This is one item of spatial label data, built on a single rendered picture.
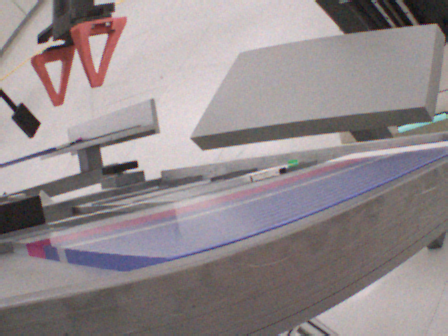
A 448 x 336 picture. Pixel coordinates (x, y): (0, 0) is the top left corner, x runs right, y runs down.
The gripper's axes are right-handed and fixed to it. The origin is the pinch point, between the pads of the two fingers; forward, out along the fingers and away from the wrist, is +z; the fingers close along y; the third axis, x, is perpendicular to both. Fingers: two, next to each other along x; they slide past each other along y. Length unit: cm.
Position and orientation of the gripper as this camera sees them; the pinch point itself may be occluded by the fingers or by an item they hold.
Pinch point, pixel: (75, 89)
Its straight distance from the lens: 77.9
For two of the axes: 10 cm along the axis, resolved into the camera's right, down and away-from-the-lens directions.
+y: 6.5, -1.0, -7.5
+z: 1.9, 9.8, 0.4
